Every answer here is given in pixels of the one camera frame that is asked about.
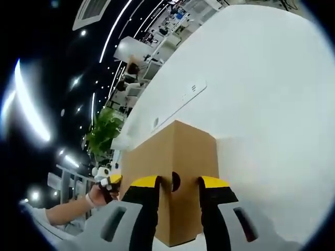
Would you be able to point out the person's left hand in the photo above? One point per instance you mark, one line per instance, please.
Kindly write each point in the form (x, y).
(96, 196)

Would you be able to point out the ceiling air vent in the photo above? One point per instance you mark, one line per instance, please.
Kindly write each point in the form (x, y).
(91, 13)

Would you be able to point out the brown cardboard shoe box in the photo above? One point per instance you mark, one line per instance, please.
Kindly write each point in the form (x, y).
(170, 151)

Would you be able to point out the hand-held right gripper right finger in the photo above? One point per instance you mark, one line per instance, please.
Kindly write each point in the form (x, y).
(217, 193)

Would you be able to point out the green potted plant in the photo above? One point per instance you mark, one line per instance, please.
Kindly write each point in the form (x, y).
(104, 133)

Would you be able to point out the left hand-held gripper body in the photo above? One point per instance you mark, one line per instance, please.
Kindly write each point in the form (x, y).
(102, 175)

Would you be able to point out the white square pillar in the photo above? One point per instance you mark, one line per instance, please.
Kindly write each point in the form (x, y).
(131, 48)

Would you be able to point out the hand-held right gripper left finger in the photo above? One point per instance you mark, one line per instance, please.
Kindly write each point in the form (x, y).
(141, 198)

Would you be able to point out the person's white shirt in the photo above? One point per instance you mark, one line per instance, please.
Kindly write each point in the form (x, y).
(39, 219)

